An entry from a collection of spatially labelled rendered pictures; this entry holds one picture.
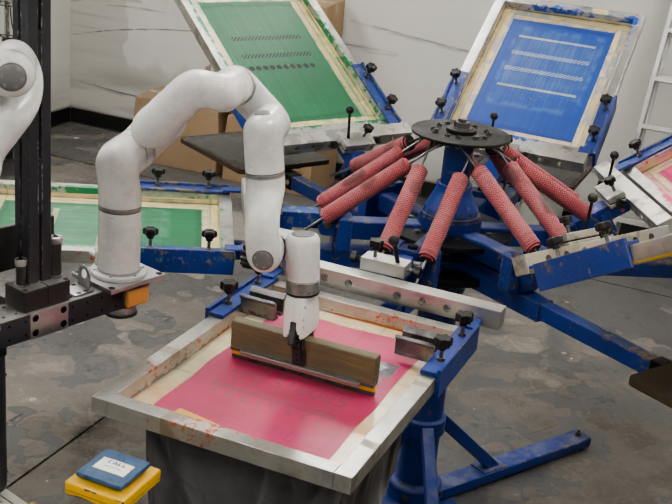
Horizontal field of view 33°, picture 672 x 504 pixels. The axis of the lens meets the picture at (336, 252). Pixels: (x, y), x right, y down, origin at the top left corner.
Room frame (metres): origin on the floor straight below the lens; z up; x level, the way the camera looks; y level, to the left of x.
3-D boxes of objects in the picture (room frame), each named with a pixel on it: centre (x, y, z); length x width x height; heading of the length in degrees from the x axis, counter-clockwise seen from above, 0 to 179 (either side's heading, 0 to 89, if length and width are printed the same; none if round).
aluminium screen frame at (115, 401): (2.29, 0.05, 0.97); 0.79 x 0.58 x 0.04; 158
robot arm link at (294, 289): (2.30, 0.06, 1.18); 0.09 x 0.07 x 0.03; 159
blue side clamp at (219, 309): (2.62, 0.22, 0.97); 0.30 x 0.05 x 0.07; 158
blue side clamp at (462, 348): (2.41, -0.29, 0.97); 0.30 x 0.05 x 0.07; 158
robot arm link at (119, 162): (2.36, 0.49, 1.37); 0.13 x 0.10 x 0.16; 171
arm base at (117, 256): (2.36, 0.50, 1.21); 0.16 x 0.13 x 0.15; 52
